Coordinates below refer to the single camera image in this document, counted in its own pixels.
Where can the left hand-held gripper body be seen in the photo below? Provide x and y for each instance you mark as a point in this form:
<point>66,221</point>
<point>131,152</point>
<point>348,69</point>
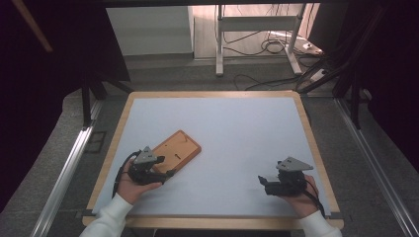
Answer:
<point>145,158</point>

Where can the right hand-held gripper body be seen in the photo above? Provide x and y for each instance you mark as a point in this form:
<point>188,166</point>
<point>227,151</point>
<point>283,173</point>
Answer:
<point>291,181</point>

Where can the wooden picture frame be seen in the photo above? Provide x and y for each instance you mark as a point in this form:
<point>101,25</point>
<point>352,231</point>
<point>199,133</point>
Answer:
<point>178,151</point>

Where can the person's right hand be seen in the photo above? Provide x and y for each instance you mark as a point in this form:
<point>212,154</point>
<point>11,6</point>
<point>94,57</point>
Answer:
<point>306,202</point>

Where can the person's left hand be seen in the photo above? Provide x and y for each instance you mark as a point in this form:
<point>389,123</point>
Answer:
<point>131,189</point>

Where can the black metal stand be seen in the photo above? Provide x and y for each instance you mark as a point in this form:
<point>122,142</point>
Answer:
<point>86,105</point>
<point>354,98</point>

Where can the white power strip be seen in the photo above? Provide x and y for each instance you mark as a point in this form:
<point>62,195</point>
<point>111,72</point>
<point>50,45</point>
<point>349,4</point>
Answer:
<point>311,47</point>
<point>318,75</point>

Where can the white cabinet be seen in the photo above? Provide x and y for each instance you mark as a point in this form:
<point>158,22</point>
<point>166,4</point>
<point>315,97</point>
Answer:
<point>150,31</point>

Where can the wooden bar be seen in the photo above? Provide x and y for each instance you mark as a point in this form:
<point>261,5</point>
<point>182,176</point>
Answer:
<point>33,26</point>

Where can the aluminium floor rail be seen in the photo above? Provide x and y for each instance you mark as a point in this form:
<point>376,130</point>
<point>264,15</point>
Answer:
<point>378,171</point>
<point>62,177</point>

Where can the white metal desk frame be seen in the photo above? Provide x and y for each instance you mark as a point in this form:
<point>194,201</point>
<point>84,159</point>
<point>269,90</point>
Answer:
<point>257,23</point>

